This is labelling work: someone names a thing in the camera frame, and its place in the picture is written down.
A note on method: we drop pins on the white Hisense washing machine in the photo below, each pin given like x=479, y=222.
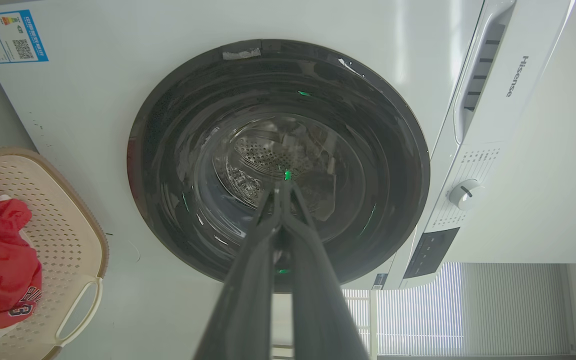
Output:
x=418, y=75

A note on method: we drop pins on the beige perforated laundry basket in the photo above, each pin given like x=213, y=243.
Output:
x=68, y=235

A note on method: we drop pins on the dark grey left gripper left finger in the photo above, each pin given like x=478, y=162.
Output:
x=248, y=300

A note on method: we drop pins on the white washing machine dial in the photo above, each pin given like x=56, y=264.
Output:
x=464, y=194

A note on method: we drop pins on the blue energy label sticker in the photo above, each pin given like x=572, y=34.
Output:
x=9, y=36

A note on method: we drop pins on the dark round washing machine door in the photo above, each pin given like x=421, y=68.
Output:
x=218, y=150

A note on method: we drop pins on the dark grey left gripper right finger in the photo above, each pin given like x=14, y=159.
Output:
x=318, y=300

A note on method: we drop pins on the white window blinds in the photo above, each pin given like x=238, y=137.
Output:
x=468, y=310

